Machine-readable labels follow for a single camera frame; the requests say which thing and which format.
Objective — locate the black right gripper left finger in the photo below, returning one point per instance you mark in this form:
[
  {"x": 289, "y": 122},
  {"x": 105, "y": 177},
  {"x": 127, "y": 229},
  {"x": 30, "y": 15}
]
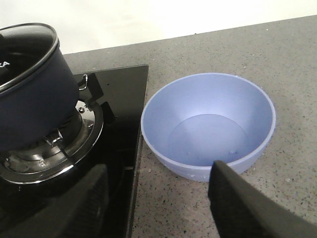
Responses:
[{"x": 79, "y": 213}]

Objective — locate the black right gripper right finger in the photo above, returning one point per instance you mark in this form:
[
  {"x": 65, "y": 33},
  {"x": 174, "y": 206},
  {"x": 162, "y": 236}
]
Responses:
[{"x": 241, "y": 211}]

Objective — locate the black pot support grate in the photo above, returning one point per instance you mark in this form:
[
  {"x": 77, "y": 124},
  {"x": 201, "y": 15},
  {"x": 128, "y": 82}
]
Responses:
[{"x": 95, "y": 89}]

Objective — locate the dark blue cooking pot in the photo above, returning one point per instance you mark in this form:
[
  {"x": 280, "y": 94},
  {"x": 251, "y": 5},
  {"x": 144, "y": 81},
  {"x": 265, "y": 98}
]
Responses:
[{"x": 39, "y": 104}]

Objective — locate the round gas burner head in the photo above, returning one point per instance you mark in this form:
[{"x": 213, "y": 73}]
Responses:
[{"x": 30, "y": 165}]

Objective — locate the light blue plastic bowl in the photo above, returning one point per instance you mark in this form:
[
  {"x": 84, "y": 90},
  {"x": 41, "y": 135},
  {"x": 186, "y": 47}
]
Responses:
[{"x": 196, "y": 120}]

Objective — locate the black glass gas stove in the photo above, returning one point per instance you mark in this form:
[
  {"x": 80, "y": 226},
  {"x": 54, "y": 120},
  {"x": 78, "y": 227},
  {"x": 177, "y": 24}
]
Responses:
[{"x": 116, "y": 148}]

